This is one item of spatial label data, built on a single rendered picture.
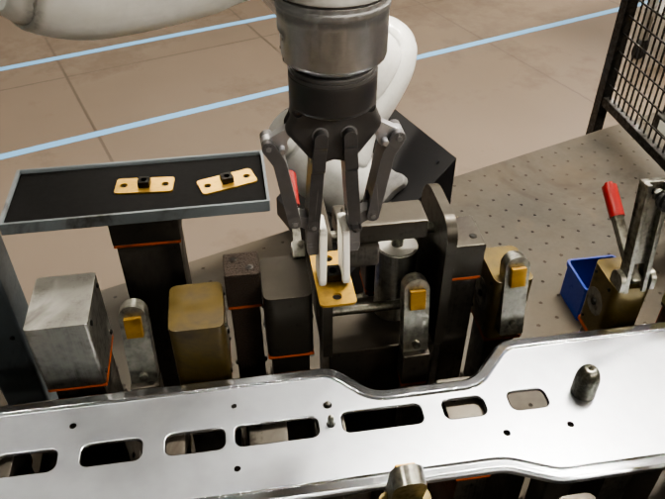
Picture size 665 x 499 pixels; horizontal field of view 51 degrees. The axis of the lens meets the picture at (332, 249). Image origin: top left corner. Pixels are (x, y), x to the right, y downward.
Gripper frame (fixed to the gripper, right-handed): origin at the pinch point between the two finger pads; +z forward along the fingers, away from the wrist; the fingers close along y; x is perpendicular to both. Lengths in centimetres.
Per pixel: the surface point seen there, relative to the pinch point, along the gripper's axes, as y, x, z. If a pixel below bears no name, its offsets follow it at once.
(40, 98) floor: 109, -305, 129
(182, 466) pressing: 18.8, 3.3, 28.8
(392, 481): -3.9, 14.7, 19.9
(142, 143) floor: 53, -249, 129
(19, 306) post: 45, -34, 33
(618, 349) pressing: -42, -6, 29
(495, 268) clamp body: -27.0, -18.0, 21.8
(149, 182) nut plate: 21.4, -33.9, 12.2
